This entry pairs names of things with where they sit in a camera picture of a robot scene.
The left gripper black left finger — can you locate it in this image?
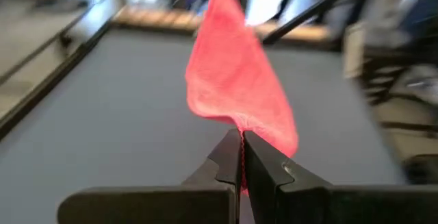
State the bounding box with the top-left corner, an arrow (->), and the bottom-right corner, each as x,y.
57,129 -> 242,224

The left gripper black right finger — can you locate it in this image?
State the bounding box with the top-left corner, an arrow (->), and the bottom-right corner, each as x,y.
243,130 -> 438,224

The pink fluffy towel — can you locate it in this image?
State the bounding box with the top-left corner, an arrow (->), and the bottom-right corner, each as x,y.
184,0 -> 299,196

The black table frame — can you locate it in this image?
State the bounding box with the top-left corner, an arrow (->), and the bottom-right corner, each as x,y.
0,20 -> 343,141

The black frame strut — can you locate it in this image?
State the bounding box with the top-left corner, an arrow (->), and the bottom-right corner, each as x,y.
261,0 -> 363,46

